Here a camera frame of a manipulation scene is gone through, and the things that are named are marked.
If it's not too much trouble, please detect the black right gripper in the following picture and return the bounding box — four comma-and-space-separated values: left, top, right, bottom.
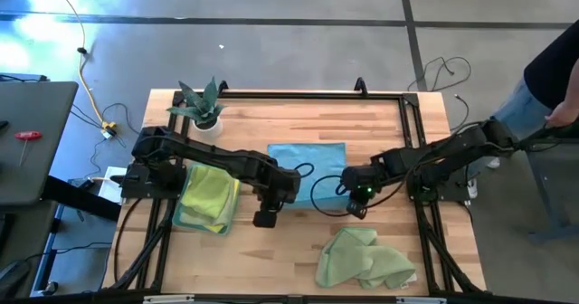
341, 164, 380, 221

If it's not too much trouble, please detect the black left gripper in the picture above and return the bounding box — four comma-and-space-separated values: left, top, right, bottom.
252, 167, 303, 229

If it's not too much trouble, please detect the pale green microfiber towel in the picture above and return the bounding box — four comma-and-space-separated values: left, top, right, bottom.
314, 228, 417, 290
177, 163, 242, 233

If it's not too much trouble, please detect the sky blue microfiber towel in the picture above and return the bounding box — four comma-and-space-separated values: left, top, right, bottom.
267, 141, 348, 211

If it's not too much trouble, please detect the snake plant in white pot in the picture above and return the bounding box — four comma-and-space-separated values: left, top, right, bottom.
166, 76, 226, 140

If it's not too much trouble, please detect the white paper sheet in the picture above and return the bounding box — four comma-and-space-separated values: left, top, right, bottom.
97, 166, 123, 204

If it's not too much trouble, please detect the grey side table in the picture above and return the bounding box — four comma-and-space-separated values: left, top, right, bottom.
0, 81, 80, 205

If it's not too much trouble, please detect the person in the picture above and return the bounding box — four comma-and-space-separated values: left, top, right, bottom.
467, 18, 579, 200

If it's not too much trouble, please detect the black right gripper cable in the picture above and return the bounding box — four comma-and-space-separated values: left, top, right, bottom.
309, 175, 408, 218

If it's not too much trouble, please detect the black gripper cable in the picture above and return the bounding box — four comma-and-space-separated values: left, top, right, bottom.
292, 162, 316, 179
309, 175, 408, 218

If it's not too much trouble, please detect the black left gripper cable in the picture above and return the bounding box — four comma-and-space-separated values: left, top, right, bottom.
292, 162, 316, 179

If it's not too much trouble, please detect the black aluminium table frame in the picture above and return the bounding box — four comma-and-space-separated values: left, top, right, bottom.
101, 77, 488, 296

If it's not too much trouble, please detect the black short floor cable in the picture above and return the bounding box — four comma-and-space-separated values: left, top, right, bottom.
451, 94, 470, 131

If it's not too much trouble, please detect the black looped floor cable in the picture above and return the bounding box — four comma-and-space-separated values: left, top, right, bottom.
406, 55, 472, 92

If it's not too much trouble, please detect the yellow floor cable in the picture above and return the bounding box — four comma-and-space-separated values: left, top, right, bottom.
48, 0, 119, 140

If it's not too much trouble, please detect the grey metal table frame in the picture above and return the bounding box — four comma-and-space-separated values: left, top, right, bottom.
515, 122, 579, 244

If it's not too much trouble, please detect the red-handled tool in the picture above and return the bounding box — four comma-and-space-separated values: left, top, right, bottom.
14, 130, 44, 167

